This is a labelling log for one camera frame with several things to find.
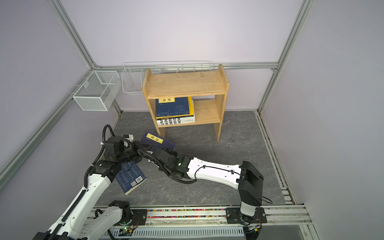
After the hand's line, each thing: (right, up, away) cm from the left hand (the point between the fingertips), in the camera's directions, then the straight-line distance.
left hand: (153, 146), depth 75 cm
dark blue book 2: (+1, +2, +6) cm, 6 cm away
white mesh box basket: (-42, +33, +23) cm, 58 cm away
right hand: (+6, -4, 0) cm, 7 cm away
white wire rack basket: (-19, +44, +20) cm, 52 cm away
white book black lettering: (+18, +14, +7) cm, 24 cm away
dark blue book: (+6, +21, +8) cm, 24 cm away
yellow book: (+19, +22, +10) cm, 31 cm away
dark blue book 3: (-16, -19, +11) cm, 28 cm away
